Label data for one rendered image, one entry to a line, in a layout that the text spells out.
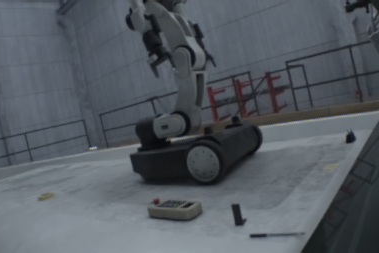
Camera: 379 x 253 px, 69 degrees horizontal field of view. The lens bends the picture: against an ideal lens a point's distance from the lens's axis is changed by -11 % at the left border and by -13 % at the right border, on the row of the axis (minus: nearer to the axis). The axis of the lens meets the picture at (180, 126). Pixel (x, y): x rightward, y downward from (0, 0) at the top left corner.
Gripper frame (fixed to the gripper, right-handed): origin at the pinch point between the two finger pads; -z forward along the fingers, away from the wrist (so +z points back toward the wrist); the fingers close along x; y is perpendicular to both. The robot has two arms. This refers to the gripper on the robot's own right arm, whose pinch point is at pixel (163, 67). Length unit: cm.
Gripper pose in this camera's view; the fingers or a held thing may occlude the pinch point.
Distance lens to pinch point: 148.5
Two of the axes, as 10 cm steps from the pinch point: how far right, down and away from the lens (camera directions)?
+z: -3.9, -9.2, 0.5
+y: 5.3, -1.7, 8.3
